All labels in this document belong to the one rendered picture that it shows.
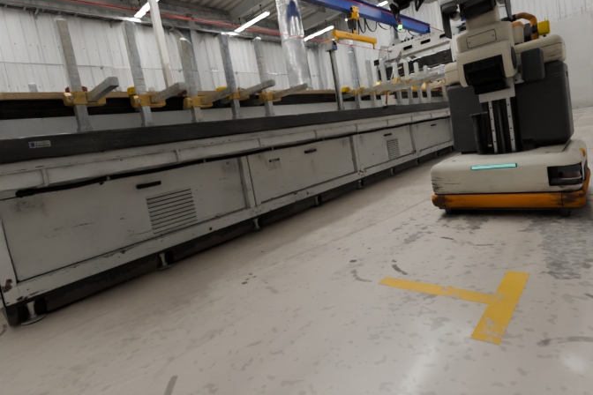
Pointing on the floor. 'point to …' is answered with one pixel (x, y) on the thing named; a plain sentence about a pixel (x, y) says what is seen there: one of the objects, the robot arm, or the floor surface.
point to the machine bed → (176, 194)
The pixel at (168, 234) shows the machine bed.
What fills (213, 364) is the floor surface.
